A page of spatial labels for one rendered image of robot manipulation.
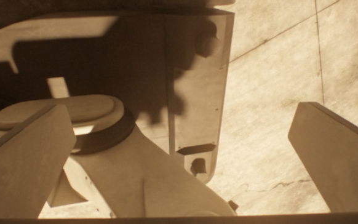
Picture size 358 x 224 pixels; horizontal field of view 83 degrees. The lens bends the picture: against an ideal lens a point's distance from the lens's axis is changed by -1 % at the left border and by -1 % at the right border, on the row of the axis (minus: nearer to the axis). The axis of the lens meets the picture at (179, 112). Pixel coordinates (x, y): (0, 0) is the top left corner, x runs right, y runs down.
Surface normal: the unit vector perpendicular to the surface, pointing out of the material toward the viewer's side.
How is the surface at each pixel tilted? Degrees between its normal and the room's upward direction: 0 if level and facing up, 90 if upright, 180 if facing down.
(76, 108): 90
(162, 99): 0
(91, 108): 90
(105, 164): 90
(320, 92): 0
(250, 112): 0
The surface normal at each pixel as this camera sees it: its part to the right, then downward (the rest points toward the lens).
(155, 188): -0.10, -0.99
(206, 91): 0.22, 0.51
